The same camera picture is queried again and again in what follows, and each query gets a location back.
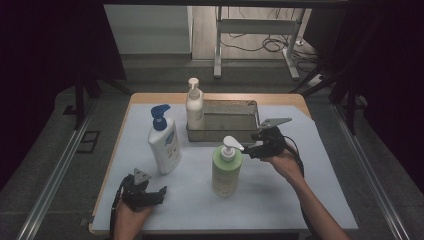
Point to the white bottle with blue pump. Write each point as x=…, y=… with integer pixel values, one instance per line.
x=165, y=150

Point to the pale blue table mat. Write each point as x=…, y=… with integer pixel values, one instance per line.
x=200, y=206

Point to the green bottle with white pump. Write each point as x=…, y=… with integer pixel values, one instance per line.
x=226, y=173

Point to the dark curtain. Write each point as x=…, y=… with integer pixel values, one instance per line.
x=40, y=66
x=393, y=66

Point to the black metal stand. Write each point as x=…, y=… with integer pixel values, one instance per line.
x=79, y=103
x=350, y=106

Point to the person's left hand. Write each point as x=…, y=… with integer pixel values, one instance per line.
x=130, y=218

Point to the white metal desk frame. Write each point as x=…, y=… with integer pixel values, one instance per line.
x=256, y=26

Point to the aluminium rail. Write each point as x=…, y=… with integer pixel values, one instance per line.
x=370, y=176
x=53, y=180

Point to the grey metal mesh basket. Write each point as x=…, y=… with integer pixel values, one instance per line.
x=230, y=121

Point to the cream pump bottle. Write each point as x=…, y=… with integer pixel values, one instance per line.
x=195, y=110

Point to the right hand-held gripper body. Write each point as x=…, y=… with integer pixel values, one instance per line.
x=273, y=143

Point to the white power strip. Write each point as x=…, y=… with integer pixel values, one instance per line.
x=316, y=80

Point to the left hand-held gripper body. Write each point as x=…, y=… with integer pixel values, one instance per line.
x=136, y=195

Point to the person's right hand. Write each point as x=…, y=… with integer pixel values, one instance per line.
x=286, y=166

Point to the white cabinet panel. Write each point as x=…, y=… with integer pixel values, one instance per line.
x=146, y=30

